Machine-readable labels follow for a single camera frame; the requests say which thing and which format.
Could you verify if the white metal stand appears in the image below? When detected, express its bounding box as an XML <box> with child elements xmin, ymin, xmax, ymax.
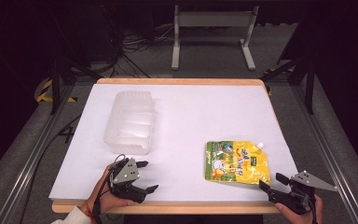
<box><xmin>171</xmin><ymin>4</ymin><xmax>260</xmax><ymax>72</ymax></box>

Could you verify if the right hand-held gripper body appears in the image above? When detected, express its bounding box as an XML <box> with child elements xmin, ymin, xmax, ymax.
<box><xmin>267</xmin><ymin>170</ymin><xmax>338</xmax><ymax>216</ymax></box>

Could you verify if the yellow black striped tape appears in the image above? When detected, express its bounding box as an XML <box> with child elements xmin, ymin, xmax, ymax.
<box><xmin>35</xmin><ymin>78</ymin><xmax>78</xmax><ymax>104</ymax></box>

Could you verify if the person's left hand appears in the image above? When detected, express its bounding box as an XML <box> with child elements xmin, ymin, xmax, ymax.
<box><xmin>85</xmin><ymin>163</ymin><xmax>135</xmax><ymax>217</ymax></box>

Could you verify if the black stand leg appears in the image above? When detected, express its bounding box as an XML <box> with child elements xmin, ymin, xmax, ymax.
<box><xmin>48</xmin><ymin>54</ymin><xmax>104</xmax><ymax>116</ymax></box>
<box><xmin>258</xmin><ymin>55</ymin><xmax>317</xmax><ymax>116</ymax></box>

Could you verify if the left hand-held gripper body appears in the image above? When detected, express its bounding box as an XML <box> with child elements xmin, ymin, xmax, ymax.
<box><xmin>108</xmin><ymin>157</ymin><xmax>147</xmax><ymax>204</ymax></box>

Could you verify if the translucent plastic container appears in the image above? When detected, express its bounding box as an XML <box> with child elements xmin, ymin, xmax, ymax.
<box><xmin>103</xmin><ymin>90</ymin><xmax>156</xmax><ymax>156</ymax></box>

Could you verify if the white table sheet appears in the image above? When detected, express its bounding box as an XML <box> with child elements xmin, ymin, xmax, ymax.
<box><xmin>48</xmin><ymin>83</ymin><xmax>299</xmax><ymax>203</ymax></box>

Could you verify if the yellow spouted pouch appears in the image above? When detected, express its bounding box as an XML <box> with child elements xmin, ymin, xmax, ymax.
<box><xmin>203</xmin><ymin>140</ymin><xmax>272</xmax><ymax>187</ymax></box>

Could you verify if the bundle of floor cables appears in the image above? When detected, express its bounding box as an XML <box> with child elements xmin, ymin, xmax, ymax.
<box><xmin>103</xmin><ymin>22</ymin><xmax>176</xmax><ymax>79</ymax></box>

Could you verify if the red wrist bracelet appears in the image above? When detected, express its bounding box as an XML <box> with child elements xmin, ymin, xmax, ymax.
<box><xmin>79</xmin><ymin>201</ymin><xmax>97</xmax><ymax>224</ymax></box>

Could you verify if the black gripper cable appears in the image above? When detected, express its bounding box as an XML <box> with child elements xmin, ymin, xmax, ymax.
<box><xmin>92</xmin><ymin>153</ymin><xmax>128</xmax><ymax>224</ymax></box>

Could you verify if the black floor cable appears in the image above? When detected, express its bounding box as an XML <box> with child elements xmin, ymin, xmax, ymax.
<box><xmin>18</xmin><ymin>114</ymin><xmax>82</xmax><ymax>224</ymax></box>

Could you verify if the person's right hand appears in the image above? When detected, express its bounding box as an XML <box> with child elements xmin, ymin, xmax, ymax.
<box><xmin>274</xmin><ymin>194</ymin><xmax>324</xmax><ymax>224</ymax></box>

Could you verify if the aluminium rail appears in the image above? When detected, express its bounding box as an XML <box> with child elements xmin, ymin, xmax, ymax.
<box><xmin>291</xmin><ymin>83</ymin><xmax>358</xmax><ymax>224</ymax></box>
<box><xmin>0</xmin><ymin>83</ymin><xmax>77</xmax><ymax>224</ymax></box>

